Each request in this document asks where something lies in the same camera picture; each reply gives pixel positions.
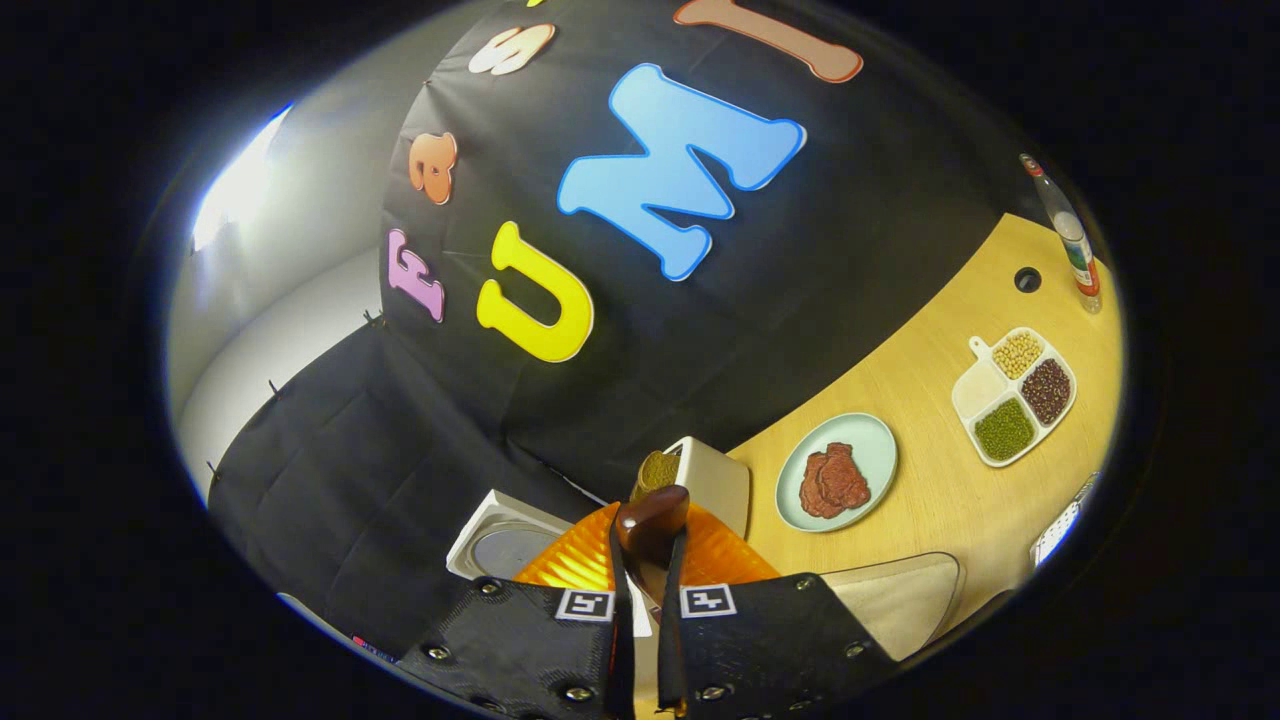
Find sliced red meat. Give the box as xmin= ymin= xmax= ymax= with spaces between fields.
xmin=799 ymin=442 xmax=872 ymax=520

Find white rice cooker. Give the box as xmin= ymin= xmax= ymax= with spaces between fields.
xmin=445 ymin=488 xmax=577 ymax=583

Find dark red beans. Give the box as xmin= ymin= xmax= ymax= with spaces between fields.
xmin=1021 ymin=358 xmax=1072 ymax=425

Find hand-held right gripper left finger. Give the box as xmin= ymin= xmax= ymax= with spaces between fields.
xmin=395 ymin=503 xmax=637 ymax=720

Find light green plate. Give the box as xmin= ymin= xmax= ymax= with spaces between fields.
xmin=775 ymin=412 xmax=899 ymax=533

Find brown wooden spoon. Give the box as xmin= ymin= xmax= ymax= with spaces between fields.
xmin=615 ymin=485 xmax=691 ymax=603

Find metal mesh chopstick holder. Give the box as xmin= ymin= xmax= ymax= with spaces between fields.
xmin=1030 ymin=475 xmax=1101 ymax=571

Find clear glass dish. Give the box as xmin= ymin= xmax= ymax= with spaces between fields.
xmin=820 ymin=552 xmax=967 ymax=663

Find white toaster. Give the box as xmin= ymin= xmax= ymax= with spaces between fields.
xmin=665 ymin=436 xmax=751 ymax=541

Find black backdrop cloth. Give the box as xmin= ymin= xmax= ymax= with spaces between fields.
xmin=205 ymin=0 xmax=1061 ymax=661

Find green mung beans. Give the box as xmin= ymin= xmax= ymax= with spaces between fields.
xmin=974 ymin=397 xmax=1036 ymax=462

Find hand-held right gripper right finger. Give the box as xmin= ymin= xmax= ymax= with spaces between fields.
xmin=655 ymin=505 xmax=901 ymax=717

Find yellow soybeans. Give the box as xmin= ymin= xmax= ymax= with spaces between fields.
xmin=992 ymin=332 xmax=1043 ymax=380

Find white divided dish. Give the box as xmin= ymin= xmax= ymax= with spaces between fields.
xmin=951 ymin=327 xmax=1078 ymax=469

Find clear plastic water bottle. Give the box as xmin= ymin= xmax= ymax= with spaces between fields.
xmin=1020 ymin=153 xmax=1103 ymax=315

